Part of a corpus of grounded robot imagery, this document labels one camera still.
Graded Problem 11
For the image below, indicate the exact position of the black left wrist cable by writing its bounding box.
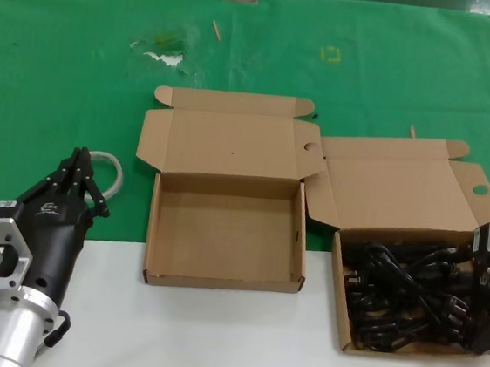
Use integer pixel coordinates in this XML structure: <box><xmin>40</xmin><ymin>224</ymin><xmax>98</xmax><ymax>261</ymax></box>
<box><xmin>44</xmin><ymin>309</ymin><xmax>74</xmax><ymax>350</ymax></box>

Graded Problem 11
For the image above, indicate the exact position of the open cardboard box round hole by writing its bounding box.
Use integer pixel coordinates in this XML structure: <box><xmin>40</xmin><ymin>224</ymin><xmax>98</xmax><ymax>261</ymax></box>
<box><xmin>122</xmin><ymin>81</ymin><xmax>336</xmax><ymax>304</ymax></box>

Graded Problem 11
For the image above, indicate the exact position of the black power cable with tie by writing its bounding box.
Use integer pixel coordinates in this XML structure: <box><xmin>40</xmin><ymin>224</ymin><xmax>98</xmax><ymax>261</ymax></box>
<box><xmin>334</xmin><ymin>240</ymin><xmax>484</xmax><ymax>344</ymax></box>

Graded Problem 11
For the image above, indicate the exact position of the green table cloth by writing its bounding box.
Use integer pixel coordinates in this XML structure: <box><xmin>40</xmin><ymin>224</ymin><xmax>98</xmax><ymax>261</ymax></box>
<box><xmin>0</xmin><ymin>0</ymin><xmax>490</xmax><ymax>284</ymax></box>

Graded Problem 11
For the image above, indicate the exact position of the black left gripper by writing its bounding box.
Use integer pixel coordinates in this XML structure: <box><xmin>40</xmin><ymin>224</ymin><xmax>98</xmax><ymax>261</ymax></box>
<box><xmin>0</xmin><ymin>138</ymin><xmax>118</xmax><ymax>309</ymax></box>

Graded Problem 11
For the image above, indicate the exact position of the clear tape roll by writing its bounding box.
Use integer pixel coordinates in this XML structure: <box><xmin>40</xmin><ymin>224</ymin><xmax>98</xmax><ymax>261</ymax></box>
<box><xmin>83</xmin><ymin>149</ymin><xmax>126</xmax><ymax>203</ymax></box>

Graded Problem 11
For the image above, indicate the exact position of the open cardboard box oval hole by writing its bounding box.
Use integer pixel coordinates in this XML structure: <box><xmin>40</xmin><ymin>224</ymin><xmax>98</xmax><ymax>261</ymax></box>
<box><xmin>286</xmin><ymin>124</ymin><xmax>490</xmax><ymax>367</ymax></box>

